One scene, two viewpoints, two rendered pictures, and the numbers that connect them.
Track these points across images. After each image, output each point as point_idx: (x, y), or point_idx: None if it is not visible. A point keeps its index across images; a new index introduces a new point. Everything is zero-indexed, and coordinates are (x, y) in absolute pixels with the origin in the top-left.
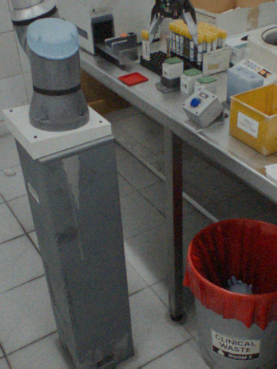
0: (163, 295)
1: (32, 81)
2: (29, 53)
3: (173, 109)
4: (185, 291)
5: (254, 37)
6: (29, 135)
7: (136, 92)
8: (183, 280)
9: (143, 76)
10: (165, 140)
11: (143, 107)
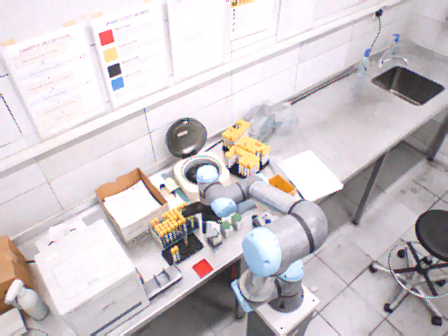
0: (222, 325)
1: (294, 293)
2: (297, 283)
3: None
4: (218, 312)
5: (196, 188)
6: (311, 305)
7: (223, 263)
8: (209, 313)
9: (199, 261)
10: (242, 258)
11: (233, 261)
